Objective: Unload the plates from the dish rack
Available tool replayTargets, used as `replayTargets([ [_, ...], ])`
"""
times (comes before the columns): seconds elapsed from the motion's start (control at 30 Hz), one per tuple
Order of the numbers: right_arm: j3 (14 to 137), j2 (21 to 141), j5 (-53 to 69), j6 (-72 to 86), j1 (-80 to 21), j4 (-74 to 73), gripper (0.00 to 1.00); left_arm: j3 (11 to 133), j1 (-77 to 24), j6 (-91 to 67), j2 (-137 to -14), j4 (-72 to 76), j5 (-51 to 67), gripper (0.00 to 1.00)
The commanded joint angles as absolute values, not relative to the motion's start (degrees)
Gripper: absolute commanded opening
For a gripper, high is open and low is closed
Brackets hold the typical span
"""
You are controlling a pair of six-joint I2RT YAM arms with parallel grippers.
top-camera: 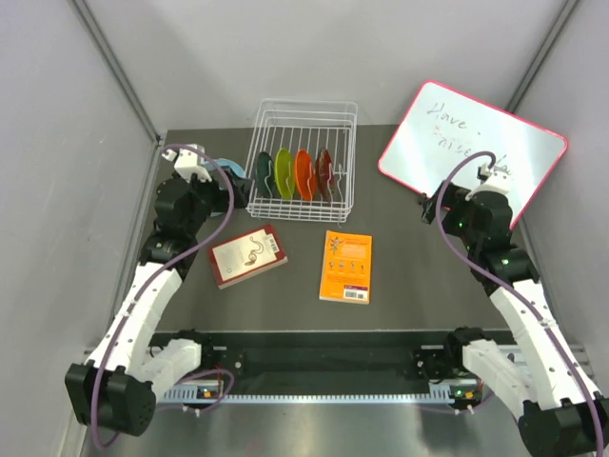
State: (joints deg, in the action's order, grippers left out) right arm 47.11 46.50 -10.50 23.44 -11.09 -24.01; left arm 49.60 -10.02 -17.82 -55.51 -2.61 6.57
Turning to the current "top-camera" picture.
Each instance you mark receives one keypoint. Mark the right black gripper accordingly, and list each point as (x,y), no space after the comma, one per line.
(454,199)

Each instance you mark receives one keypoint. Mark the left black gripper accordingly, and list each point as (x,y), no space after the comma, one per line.
(241,187)

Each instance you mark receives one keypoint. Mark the red floral plate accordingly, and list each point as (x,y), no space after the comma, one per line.
(324,175)

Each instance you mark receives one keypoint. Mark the orange plastic plate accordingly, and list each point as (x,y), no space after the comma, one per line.
(304,175)

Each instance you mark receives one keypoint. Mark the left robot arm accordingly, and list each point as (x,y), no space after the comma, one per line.
(120,384)

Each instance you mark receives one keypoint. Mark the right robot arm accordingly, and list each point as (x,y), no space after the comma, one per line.
(558,408)

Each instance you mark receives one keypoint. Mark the light blue headphones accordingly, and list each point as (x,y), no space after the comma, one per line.
(236,169)

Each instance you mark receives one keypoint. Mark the red and white book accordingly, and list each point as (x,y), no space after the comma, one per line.
(245,256)

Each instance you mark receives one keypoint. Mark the pink framed whiteboard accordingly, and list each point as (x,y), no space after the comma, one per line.
(443,126)

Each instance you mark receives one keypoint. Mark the dark green ceramic plate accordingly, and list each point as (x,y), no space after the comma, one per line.
(264,174)

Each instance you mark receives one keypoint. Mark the orange paperback book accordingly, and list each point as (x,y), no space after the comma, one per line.
(347,265)

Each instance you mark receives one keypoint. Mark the lime green plastic plate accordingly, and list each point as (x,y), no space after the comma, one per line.
(284,174)

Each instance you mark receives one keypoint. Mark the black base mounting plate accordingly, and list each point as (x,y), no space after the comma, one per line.
(324,362)

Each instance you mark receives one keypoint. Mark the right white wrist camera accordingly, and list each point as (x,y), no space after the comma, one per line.
(491,180)

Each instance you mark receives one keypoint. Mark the white wire dish rack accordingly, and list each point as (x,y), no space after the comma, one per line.
(310,125)

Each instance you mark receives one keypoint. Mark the grey slotted cable duct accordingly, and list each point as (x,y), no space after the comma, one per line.
(200,395)

